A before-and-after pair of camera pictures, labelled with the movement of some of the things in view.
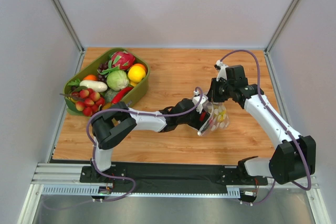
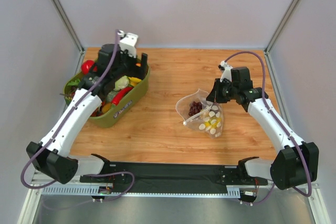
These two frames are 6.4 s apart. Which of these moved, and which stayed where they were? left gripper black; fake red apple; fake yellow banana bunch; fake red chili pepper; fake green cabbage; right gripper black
Moved: fake yellow banana bunch; left gripper black; fake red apple
Stayed: right gripper black; fake red chili pepper; fake green cabbage
